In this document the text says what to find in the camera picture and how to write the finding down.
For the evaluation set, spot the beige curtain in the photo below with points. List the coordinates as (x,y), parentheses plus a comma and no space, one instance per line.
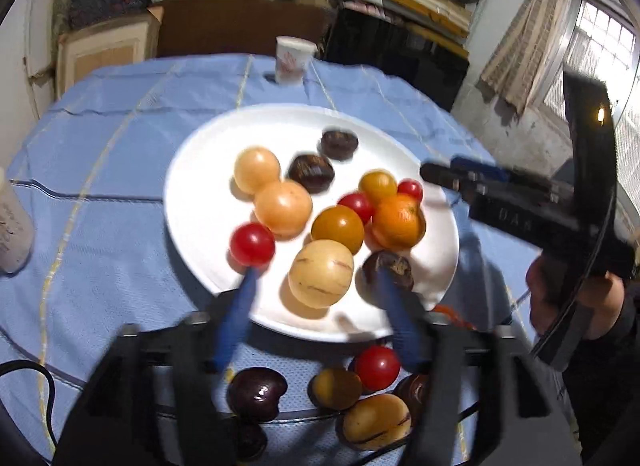
(511,71)

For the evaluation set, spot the yellow-orange tomato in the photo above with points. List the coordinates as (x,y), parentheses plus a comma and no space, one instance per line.
(341,224)

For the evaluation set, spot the yellow tomato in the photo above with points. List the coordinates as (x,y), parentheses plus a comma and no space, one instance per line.
(377,185)

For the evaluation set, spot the cardboard box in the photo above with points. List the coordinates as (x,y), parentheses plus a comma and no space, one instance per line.
(120,41)

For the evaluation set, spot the white oval plate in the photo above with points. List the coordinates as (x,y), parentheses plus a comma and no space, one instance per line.
(203,207)

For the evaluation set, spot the striped pepino melon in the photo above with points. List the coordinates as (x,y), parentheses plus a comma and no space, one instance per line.
(321,273)

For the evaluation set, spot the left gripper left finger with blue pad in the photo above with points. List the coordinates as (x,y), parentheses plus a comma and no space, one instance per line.
(233,326)

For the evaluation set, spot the dark chair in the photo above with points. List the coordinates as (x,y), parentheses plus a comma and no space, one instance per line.
(407,52)

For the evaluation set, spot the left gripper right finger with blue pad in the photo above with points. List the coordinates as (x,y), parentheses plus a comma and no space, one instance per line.
(405,314)

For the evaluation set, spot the dark plum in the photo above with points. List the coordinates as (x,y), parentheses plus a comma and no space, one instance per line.
(255,394)

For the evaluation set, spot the pale yellow round fruit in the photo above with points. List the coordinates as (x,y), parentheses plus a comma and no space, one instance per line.
(284,207)

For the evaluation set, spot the dark water chestnut front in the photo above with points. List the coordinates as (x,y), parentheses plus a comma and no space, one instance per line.
(414,390)

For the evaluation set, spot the small red tomato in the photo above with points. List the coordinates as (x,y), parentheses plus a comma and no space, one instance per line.
(411,188)

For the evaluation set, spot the right hand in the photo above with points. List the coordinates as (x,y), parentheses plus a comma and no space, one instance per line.
(604,296)

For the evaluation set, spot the dark water chestnut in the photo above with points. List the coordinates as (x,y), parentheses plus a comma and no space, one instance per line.
(312,171)
(338,144)
(391,263)
(414,390)

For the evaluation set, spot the white beverage can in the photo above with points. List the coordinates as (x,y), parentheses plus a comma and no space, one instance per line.
(16,229)

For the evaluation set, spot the small brown longan fruit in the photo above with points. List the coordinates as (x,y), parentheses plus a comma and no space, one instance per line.
(336,389)

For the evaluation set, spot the white paper cup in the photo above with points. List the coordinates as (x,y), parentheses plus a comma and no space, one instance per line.
(293,56)

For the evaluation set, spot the peach-coloured fruit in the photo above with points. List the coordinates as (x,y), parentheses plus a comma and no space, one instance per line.
(254,168)

